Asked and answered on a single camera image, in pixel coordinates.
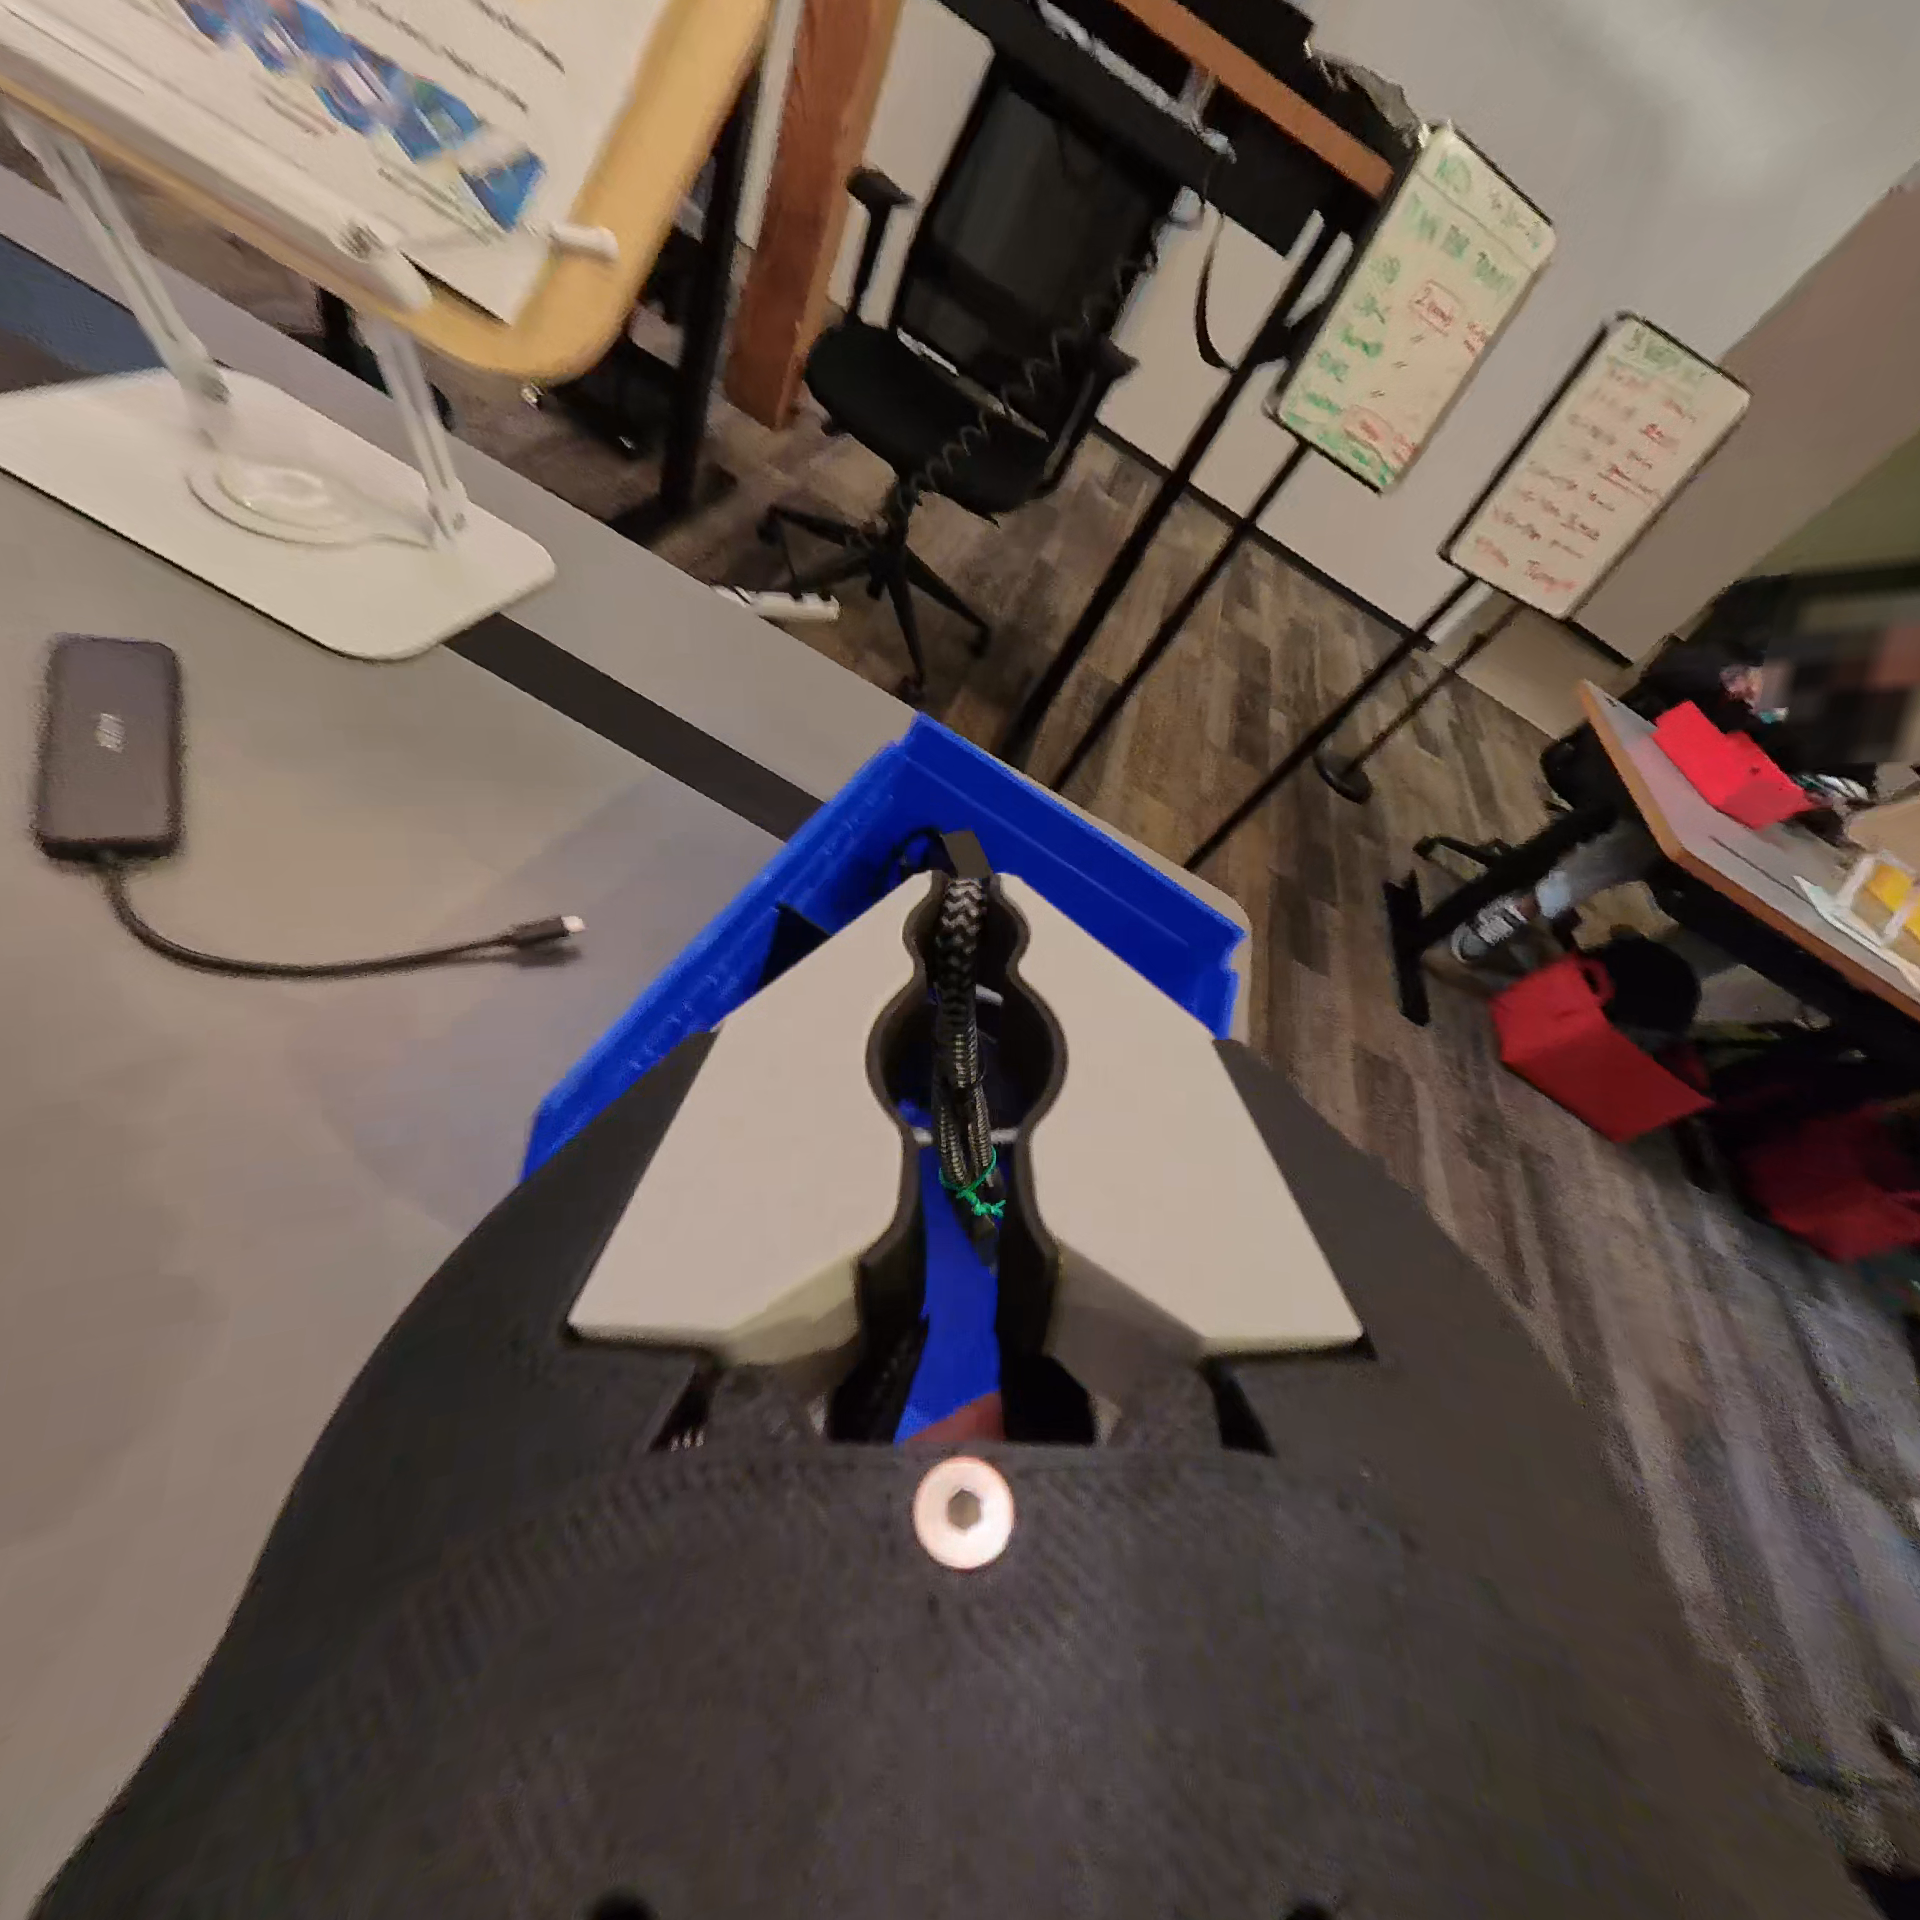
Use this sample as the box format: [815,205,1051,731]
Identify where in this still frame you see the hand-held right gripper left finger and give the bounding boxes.
[565,901,922,1413]

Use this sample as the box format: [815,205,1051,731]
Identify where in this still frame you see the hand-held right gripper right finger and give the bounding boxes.
[1003,888,1367,1407]

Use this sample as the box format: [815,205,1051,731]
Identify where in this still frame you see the braided usb cable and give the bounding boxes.
[922,835,1029,1240]

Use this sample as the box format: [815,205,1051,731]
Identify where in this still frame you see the blue storage bin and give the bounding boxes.
[527,715,1251,1450]

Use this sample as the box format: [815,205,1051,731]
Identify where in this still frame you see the grey work table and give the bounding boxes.
[1579,686,1920,1029]

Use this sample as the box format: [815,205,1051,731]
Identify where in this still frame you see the handwritten whiteboard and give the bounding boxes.
[1440,312,1757,627]

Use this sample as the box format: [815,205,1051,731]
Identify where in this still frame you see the green marked whiteboard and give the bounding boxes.
[1273,122,1561,497]

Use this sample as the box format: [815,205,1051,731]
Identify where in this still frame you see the wood top black desk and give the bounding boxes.
[940,0,1417,261]

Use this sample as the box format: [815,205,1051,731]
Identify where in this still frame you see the thin dark hub cable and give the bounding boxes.
[103,851,591,983]

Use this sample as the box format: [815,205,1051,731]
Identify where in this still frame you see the wooden post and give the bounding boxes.
[728,0,906,433]

